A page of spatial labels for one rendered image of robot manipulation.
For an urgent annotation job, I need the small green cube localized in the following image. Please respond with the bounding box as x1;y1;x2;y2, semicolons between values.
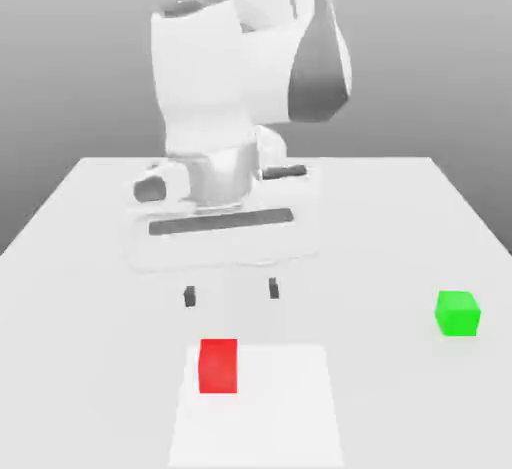
434;290;482;337

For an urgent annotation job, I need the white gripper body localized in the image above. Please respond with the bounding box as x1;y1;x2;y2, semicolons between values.
126;175;322;275

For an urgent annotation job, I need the small red cube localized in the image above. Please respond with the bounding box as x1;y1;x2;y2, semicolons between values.
198;337;239;395

